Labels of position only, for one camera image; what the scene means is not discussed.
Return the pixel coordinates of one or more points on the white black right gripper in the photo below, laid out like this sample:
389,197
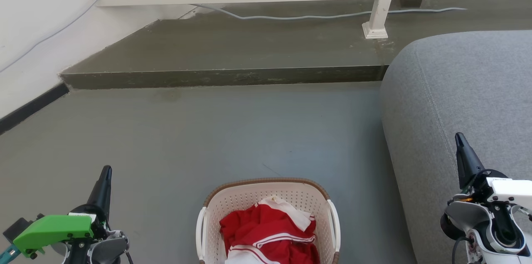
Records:
505,191

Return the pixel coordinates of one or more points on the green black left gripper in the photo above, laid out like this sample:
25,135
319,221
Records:
54,228

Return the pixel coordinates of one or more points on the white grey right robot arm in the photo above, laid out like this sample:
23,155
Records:
486,226

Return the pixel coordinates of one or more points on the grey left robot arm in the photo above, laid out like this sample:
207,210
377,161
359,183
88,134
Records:
109,248

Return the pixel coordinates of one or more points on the white plastic laundry basket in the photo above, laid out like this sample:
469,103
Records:
266,197

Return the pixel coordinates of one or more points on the grey fabric sofa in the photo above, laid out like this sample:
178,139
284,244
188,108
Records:
461,102

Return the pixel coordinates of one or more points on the black baseboard strip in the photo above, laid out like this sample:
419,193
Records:
33,106

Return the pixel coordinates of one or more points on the red garment with white stripes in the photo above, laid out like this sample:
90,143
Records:
266,235

